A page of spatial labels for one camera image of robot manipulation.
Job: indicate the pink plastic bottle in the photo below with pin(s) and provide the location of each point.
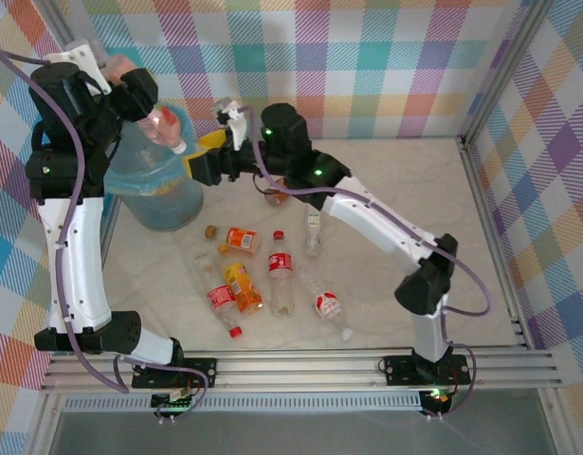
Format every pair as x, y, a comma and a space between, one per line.
165, 128

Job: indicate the small orange label bottle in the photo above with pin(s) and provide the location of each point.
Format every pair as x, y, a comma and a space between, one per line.
241, 239

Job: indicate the clear bottle green white label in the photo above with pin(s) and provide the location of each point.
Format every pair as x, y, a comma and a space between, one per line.
313, 232

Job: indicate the cola bottle red label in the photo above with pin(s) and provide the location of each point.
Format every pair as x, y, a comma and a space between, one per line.
280, 263

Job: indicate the large orange yellow bottle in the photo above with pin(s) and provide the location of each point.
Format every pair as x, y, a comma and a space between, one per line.
243, 289

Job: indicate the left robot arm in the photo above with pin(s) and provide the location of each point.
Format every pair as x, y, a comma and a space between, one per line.
78, 265

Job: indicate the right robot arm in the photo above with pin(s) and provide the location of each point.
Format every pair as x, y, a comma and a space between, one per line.
376, 223

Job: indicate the trash bin with blue bag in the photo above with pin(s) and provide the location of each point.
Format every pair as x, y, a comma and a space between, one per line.
130, 187

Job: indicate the brown label plastic bottle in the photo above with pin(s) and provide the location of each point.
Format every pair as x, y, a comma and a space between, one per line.
273, 196

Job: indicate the clear bottle red white label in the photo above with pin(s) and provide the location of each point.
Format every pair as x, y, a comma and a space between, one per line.
326, 303

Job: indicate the controller board green light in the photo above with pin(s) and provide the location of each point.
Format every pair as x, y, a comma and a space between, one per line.
435, 398
172, 403

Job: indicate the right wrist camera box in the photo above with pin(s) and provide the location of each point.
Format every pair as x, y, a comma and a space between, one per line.
234, 123

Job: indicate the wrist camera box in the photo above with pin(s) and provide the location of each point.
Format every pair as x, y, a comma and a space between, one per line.
78, 59
234, 123

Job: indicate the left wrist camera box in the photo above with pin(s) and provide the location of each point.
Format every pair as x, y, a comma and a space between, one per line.
78, 59

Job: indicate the aluminium frame post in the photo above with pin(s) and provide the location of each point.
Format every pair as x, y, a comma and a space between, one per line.
42, 422
554, 422
62, 19
499, 71

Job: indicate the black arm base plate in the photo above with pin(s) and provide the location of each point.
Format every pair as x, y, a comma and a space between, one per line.
201, 369
400, 369

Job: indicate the wide aluminium mounting rail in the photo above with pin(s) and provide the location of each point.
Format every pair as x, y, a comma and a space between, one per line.
296, 372

